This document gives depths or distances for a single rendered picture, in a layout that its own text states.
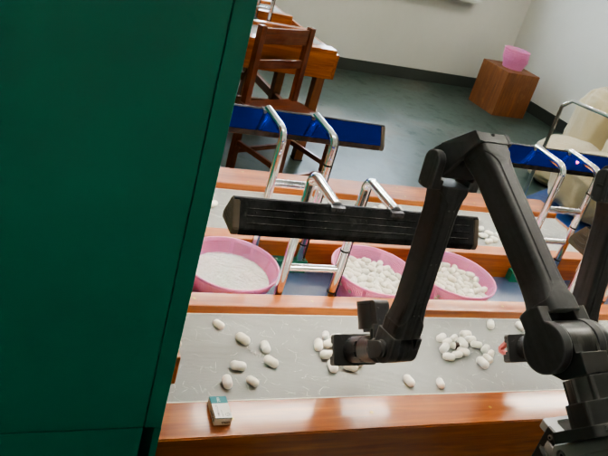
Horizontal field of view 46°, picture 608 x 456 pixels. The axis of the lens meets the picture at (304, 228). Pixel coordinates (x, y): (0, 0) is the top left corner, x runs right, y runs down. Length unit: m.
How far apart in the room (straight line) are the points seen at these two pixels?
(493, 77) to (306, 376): 6.11
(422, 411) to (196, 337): 0.54
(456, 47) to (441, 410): 6.57
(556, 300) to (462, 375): 0.78
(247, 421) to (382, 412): 0.31
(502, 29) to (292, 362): 6.89
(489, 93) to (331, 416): 6.21
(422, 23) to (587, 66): 1.68
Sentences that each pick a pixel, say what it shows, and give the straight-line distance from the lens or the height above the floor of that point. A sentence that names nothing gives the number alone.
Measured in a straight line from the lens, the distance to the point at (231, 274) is 1.92.
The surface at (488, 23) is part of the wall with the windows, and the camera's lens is 8.13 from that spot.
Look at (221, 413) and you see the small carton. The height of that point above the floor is 0.78.
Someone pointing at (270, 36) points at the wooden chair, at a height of 0.85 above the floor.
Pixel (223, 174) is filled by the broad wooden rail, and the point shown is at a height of 0.77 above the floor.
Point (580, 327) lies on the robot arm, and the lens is 1.10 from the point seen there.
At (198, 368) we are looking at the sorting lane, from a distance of 1.59.
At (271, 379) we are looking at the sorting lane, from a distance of 1.61.
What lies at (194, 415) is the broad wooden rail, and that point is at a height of 0.76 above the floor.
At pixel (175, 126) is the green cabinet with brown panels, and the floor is 1.40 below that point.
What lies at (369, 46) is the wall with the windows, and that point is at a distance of 7.43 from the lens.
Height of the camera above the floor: 1.75
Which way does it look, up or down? 27 degrees down
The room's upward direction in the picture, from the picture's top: 17 degrees clockwise
